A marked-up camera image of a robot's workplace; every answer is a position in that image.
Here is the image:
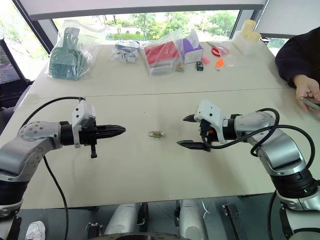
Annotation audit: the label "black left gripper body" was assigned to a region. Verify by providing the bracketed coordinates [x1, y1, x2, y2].
[79, 116, 99, 160]

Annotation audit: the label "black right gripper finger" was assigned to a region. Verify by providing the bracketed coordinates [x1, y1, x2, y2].
[182, 113, 201, 124]
[176, 139, 211, 152]

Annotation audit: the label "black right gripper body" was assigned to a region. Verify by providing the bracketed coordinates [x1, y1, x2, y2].
[198, 119, 216, 152]

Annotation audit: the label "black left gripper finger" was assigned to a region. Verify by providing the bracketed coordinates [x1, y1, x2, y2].
[96, 129, 127, 140]
[96, 123, 127, 133]

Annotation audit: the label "smartphone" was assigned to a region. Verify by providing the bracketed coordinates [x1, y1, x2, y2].
[299, 96, 320, 113]

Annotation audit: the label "person's bare hand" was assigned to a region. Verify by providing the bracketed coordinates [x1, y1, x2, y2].
[294, 74, 320, 111]

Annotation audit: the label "purple and white tissue box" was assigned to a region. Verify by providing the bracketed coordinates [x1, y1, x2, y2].
[179, 31, 205, 65]

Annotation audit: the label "red box in plastic bag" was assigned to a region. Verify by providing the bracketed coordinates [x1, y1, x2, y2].
[142, 29, 187, 78]

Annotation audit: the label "silver robot leg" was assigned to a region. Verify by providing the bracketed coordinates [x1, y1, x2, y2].
[177, 199, 209, 240]
[103, 202, 140, 236]

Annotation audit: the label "bag of small white parts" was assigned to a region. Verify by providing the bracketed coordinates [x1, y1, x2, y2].
[109, 39, 141, 65]

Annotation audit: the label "green dustpan in plastic bag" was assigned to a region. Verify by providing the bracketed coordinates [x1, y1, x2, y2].
[44, 19, 100, 82]

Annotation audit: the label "white plastic container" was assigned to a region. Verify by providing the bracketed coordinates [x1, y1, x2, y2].
[231, 30, 263, 56]

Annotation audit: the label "black metal clamp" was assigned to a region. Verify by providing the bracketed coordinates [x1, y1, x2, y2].
[85, 220, 104, 239]

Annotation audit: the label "small cream cylinder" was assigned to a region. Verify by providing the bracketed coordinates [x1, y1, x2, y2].
[246, 31, 261, 45]

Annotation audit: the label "black mesh chair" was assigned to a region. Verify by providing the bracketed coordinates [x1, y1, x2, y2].
[0, 37, 36, 109]

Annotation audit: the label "large cream cylinder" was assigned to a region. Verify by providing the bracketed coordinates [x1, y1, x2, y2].
[239, 19, 257, 39]

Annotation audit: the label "white shoe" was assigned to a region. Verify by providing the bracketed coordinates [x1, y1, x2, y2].
[24, 220, 47, 240]

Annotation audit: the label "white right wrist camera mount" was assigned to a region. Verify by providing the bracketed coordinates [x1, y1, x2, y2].
[194, 99, 227, 145]

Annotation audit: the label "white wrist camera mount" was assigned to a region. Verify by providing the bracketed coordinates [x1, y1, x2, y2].
[71, 100, 97, 150]
[194, 99, 227, 145]

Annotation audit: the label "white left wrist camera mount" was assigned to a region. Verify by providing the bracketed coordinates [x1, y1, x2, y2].
[71, 100, 97, 150]

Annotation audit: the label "red handled scissors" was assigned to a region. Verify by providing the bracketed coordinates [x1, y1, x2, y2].
[206, 40, 230, 58]

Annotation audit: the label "black metal bracket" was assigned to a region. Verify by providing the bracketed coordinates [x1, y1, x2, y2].
[221, 203, 249, 240]

